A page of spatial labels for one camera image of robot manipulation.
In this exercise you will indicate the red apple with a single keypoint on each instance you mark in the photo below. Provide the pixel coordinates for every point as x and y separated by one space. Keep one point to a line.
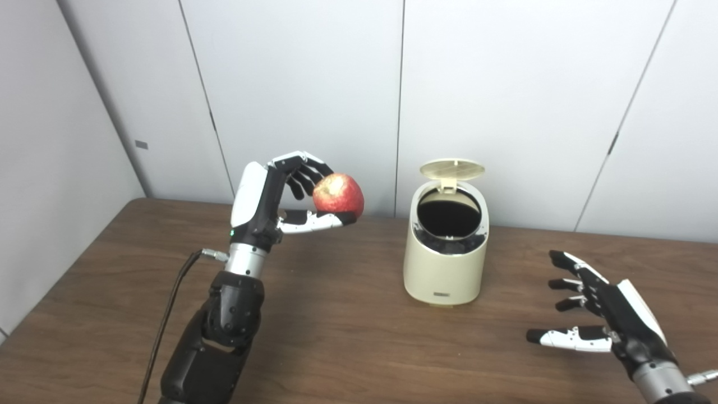
338 194

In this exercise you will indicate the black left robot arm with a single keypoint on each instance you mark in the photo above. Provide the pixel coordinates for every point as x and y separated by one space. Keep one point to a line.
224 325

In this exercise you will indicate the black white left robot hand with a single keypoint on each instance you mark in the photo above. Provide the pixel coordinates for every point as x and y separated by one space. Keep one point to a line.
255 207

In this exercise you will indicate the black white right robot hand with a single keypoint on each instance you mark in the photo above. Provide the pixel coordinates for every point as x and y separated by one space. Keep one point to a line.
628 320

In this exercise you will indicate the cream-colored bin body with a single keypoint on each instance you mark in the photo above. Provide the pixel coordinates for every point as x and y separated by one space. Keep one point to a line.
443 272

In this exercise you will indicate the round cream bin lid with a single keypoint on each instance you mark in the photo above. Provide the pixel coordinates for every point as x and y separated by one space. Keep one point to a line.
451 169

